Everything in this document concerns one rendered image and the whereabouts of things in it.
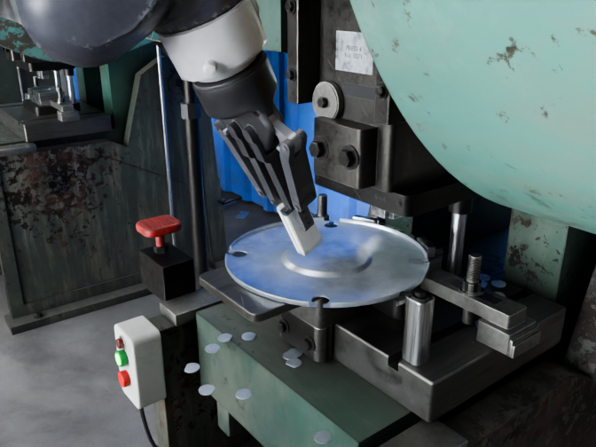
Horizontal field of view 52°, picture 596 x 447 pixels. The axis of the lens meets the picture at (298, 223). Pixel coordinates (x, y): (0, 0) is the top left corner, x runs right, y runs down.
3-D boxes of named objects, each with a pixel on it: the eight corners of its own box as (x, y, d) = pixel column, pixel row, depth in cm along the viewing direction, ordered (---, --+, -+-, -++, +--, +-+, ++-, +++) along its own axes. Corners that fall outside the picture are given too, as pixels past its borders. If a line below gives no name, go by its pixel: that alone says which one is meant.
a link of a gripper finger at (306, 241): (298, 192, 67) (302, 194, 67) (318, 238, 71) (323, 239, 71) (279, 209, 66) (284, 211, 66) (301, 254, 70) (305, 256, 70)
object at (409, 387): (428, 425, 75) (433, 384, 73) (231, 289, 108) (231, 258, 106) (561, 342, 92) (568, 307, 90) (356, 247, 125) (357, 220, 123)
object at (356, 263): (440, 314, 73) (440, 309, 73) (203, 302, 76) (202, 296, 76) (419, 225, 100) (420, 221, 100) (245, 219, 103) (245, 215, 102)
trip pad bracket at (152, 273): (171, 362, 109) (162, 262, 102) (147, 338, 116) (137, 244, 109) (200, 350, 113) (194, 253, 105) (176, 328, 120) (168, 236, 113)
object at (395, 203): (404, 236, 82) (407, 197, 80) (309, 197, 96) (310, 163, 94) (479, 210, 91) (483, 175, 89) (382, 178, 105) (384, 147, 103)
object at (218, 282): (256, 405, 78) (254, 312, 73) (201, 356, 88) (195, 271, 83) (394, 340, 92) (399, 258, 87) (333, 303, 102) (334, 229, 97)
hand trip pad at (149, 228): (151, 271, 106) (147, 231, 103) (137, 260, 110) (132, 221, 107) (187, 261, 110) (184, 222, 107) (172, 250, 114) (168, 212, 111)
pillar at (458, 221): (454, 276, 93) (464, 188, 88) (443, 270, 95) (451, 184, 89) (464, 271, 94) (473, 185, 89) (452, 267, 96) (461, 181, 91)
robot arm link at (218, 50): (189, 38, 49) (217, 97, 52) (297, -36, 53) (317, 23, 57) (120, 30, 58) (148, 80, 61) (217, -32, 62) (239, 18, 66)
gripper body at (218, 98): (172, 80, 58) (213, 158, 64) (222, 91, 52) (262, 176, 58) (230, 40, 61) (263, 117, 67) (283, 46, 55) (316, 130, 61)
